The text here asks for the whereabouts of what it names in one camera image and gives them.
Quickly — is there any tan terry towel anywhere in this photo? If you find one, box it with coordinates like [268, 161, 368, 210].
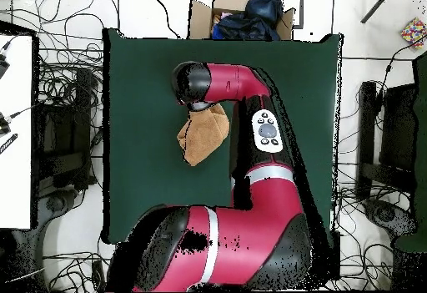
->
[176, 103, 231, 168]

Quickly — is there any multicoloured patterned item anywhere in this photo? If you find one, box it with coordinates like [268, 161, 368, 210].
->
[399, 17, 427, 49]

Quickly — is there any dark green table cloth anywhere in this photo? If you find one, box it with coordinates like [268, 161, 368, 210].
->
[103, 28, 344, 245]

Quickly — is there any brown cardboard box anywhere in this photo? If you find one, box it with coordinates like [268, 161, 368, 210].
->
[188, 0, 295, 42]

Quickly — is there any dark blue clothing pile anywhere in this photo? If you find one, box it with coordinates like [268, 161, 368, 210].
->
[210, 0, 284, 42]

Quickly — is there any grey round stand base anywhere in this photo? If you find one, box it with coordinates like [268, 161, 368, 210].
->
[361, 197, 418, 237]
[36, 189, 81, 227]

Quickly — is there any black power strip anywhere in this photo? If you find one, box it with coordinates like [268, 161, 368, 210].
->
[91, 260, 107, 292]

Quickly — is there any white desk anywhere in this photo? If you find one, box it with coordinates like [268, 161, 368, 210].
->
[0, 33, 34, 230]

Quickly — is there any dark slanted rod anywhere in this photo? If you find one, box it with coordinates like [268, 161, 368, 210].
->
[360, 0, 398, 24]

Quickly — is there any black device on desk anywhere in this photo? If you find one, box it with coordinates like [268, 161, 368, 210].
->
[0, 52, 11, 80]

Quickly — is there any black cable tangle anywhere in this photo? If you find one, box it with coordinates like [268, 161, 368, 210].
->
[33, 0, 105, 107]
[43, 235, 114, 292]
[333, 159, 414, 214]

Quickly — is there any black frame stand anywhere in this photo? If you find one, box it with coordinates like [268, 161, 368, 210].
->
[354, 80, 418, 200]
[33, 67, 98, 190]

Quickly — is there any dark rectangular frame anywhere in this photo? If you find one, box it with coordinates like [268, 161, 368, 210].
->
[292, 0, 305, 29]

